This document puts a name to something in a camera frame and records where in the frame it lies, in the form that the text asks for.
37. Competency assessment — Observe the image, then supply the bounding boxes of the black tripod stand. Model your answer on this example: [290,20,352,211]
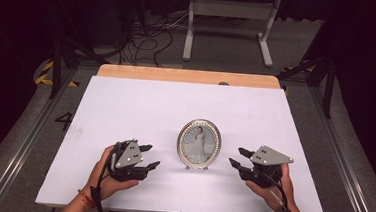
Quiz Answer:
[46,35,112,103]
[273,51,340,119]

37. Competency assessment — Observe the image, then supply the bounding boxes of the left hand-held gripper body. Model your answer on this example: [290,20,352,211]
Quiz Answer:
[107,137,152,184]

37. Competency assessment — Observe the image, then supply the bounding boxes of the person's left hand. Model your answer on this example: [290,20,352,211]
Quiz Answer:
[83,142,143,205]

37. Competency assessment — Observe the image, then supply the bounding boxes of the oval silver picture frame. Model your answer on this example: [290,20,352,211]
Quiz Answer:
[174,116,224,173]

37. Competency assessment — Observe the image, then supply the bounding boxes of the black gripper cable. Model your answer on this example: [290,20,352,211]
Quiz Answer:
[87,144,121,212]
[258,170,296,212]

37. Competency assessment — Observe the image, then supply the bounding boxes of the person's right hand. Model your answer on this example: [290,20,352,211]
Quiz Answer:
[243,160,299,212]

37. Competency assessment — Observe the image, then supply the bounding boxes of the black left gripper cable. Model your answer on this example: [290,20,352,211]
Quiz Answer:
[87,144,121,212]

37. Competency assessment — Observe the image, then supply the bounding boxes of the yellow black floor tape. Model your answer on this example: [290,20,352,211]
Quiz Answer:
[279,62,315,77]
[33,58,82,89]

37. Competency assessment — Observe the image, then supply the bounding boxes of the white table board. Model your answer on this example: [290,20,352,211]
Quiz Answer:
[34,72,335,212]

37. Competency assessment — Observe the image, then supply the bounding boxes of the wooden table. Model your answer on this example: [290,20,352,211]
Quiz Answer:
[96,63,283,90]

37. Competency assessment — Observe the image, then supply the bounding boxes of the aluminium floor rail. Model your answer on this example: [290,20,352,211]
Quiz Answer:
[298,83,376,212]
[0,62,80,212]

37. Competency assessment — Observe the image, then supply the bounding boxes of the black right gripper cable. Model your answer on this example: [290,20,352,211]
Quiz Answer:
[258,170,296,212]

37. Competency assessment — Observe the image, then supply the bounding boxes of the white metal stand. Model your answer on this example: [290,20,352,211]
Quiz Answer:
[181,0,283,69]

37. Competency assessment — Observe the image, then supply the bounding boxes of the bundle of black floor cables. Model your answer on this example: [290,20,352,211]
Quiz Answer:
[111,7,191,71]

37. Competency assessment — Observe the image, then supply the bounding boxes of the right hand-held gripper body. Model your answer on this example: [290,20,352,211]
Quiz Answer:
[236,143,296,192]

